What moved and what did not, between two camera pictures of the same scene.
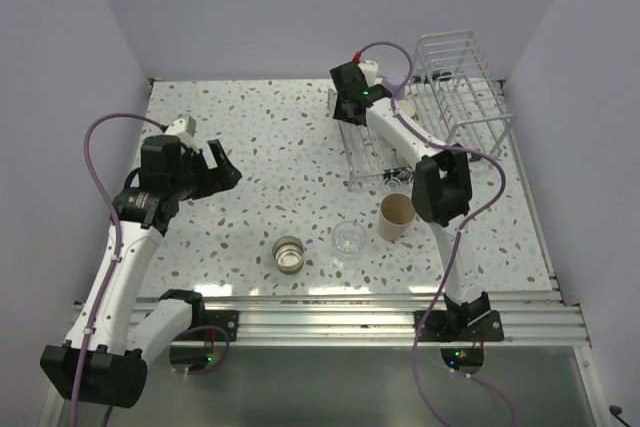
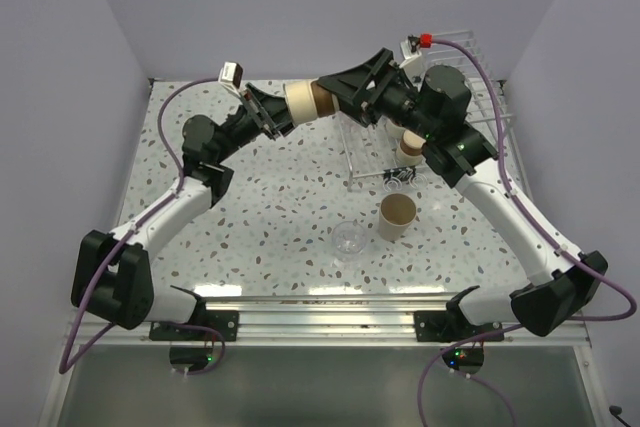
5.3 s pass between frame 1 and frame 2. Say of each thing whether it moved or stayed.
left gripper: moved
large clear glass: stayed
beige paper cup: stayed
